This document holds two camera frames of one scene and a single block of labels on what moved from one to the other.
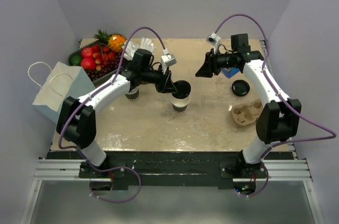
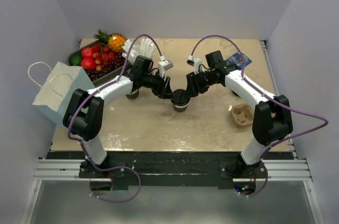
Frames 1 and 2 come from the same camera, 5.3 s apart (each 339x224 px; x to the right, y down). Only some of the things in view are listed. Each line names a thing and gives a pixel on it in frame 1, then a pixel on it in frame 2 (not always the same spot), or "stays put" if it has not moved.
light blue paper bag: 64,80 stays put
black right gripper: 205,71 -> 194,87
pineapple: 115,42 stays put
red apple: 87,52 stays put
